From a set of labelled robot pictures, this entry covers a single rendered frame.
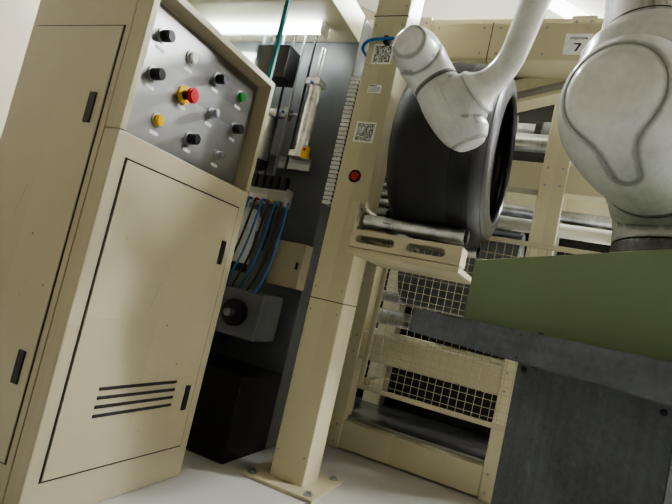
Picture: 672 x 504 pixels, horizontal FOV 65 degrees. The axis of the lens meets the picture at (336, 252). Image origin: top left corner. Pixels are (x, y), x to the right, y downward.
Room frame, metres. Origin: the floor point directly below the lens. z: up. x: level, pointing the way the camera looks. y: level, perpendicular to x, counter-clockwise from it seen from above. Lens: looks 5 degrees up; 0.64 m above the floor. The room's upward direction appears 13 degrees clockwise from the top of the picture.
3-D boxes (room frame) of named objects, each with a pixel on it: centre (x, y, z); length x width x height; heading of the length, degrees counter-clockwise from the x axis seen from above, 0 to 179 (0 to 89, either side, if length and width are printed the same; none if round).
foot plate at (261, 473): (1.85, -0.03, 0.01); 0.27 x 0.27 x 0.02; 66
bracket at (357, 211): (1.84, -0.11, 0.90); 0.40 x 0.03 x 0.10; 156
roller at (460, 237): (1.63, -0.22, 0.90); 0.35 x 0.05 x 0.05; 66
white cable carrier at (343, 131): (1.86, 0.06, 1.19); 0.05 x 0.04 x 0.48; 156
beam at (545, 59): (1.98, -0.51, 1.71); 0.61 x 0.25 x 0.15; 66
